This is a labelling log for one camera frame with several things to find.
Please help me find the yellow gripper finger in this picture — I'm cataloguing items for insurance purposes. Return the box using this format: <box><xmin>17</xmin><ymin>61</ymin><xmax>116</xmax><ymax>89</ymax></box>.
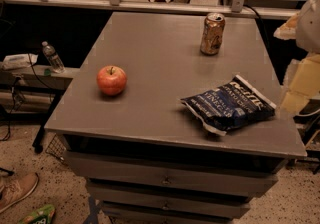
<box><xmin>280</xmin><ymin>53</ymin><xmax>320</xmax><ymax>115</ymax></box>

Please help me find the blue chip bag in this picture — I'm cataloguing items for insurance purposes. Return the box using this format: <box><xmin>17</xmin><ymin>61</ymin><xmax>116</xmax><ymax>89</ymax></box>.
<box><xmin>181</xmin><ymin>75</ymin><xmax>276</xmax><ymax>136</ymax></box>

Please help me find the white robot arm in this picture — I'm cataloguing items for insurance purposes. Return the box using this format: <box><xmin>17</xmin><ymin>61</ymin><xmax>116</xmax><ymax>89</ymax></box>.
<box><xmin>273</xmin><ymin>0</ymin><xmax>320</xmax><ymax>115</ymax></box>

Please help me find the orange soda can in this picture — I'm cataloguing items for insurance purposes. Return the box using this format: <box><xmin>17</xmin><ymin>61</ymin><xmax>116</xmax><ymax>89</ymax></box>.
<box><xmin>200</xmin><ymin>13</ymin><xmax>225</xmax><ymax>55</ymax></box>

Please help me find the green snack bag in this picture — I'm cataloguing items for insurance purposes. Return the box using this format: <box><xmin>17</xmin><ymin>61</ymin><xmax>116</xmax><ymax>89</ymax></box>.
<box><xmin>17</xmin><ymin>204</ymin><xmax>56</xmax><ymax>224</ymax></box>

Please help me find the grey drawer cabinet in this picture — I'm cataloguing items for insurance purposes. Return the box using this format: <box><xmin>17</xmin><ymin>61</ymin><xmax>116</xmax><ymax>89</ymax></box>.
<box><xmin>46</xmin><ymin>12</ymin><xmax>305</xmax><ymax>224</ymax></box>

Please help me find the red apple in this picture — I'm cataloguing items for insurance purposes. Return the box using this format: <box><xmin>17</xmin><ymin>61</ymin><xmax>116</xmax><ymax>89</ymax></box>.
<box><xmin>96</xmin><ymin>65</ymin><xmax>127</xmax><ymax>96</ymax></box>

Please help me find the clear plastic water bottle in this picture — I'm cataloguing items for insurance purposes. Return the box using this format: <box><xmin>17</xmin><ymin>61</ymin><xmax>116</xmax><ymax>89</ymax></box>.
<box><xmin>42</xmin><ymin>41</ymin><xmax>65</xmax><ymax>73</ymax></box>

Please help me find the low grey side bench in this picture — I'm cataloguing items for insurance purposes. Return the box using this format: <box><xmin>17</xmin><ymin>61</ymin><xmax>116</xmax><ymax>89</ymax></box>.
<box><xmin>0</xmin><ymin>65</ymin><xmax>80</xmax><ymax>154</ymax></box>

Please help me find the white tissue pack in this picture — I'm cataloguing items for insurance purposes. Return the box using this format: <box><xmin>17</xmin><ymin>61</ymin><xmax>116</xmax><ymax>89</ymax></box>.
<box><xmin>1</xmin><ymin>53</ymin><xmax>38</xmax><ymax>70</ymax></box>

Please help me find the tan sneaker shoe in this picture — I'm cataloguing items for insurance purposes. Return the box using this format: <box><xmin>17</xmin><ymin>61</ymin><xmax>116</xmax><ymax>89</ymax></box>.
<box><xmin>0</xmin><ymin>173</ymin><xmax>39</xmax><ymax>213</ymax></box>

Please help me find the wire mesh basket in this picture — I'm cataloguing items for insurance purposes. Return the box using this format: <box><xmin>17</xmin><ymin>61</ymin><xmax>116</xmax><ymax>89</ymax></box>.
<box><xmin>45</xmin><ymin>135</ymin><xmax>66</xmax><ymax>162</ymax></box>

